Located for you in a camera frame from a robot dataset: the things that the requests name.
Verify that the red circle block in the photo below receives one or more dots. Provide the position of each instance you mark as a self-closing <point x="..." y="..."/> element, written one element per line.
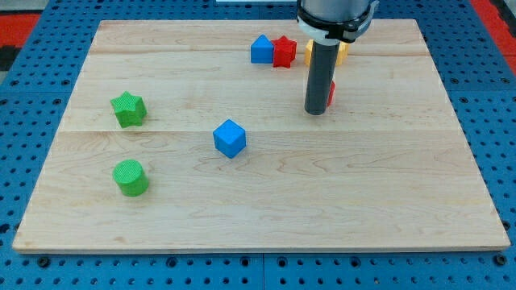
<point x="330" y="99"/>

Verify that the red star block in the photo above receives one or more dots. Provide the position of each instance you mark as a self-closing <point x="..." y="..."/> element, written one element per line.
<point x="284" y="52"/>

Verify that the green star block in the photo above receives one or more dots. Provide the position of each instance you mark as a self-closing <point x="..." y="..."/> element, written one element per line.
<point x="129" y="109"/>

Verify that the blue cube block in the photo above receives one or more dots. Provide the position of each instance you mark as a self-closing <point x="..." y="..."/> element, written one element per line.
<point x="230" y="138"/>

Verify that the wooden board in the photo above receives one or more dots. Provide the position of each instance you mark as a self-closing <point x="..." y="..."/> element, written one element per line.
<point x="385" y="169"/>

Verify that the blue pentagon block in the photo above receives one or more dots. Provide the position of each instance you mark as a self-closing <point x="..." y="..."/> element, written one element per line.
<point x="261" y="51"/>

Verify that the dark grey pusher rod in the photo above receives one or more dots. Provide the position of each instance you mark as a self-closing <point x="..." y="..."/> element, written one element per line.
<point x="321" y="71"/>

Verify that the yellow block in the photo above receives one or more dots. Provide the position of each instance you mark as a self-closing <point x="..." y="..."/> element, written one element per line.
<point x="342" y="52"/>

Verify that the green cylinder block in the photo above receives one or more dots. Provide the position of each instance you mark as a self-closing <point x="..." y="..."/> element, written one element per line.
<point x="130" y="177"/>

